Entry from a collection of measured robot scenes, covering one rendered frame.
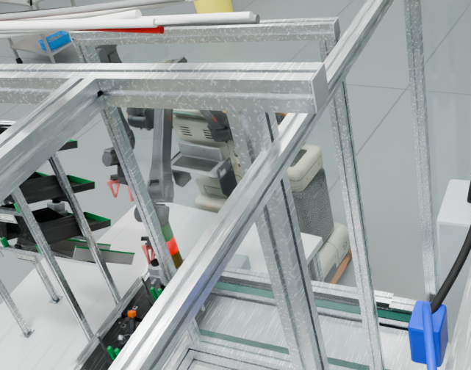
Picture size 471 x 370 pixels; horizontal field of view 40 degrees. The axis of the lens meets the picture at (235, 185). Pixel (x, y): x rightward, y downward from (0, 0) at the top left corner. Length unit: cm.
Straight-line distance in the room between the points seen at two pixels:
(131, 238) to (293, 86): 200
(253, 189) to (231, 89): 13
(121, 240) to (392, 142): 233
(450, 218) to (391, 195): 291
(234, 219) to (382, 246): 295
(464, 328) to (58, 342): 170
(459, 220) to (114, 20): 62
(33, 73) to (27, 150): 21
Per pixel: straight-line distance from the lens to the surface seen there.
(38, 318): 255
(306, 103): 78
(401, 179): 413
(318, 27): 119
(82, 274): 264
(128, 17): 83
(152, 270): 213
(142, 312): 220
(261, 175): 80
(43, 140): 86
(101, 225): 221
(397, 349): 197
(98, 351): 214
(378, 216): 386
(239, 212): 75
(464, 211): 112
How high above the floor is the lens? 243
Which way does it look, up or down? 34 degrees down
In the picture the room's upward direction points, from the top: 15 degrees counter-clockwise
